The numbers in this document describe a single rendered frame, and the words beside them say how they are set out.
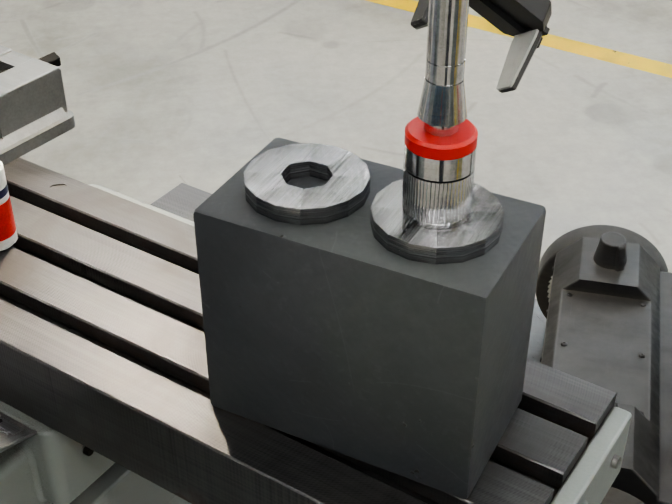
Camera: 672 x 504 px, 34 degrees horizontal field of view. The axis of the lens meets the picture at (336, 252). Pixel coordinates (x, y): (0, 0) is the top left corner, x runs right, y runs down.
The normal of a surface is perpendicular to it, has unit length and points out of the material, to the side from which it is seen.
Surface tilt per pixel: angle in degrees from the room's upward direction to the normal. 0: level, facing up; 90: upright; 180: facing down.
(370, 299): 90
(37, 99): 90
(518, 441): 0
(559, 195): 0
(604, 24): 0
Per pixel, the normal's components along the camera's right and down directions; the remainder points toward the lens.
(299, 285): -0.46, 0.52
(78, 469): 0.84, 0.32
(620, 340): 0.00, -0.81
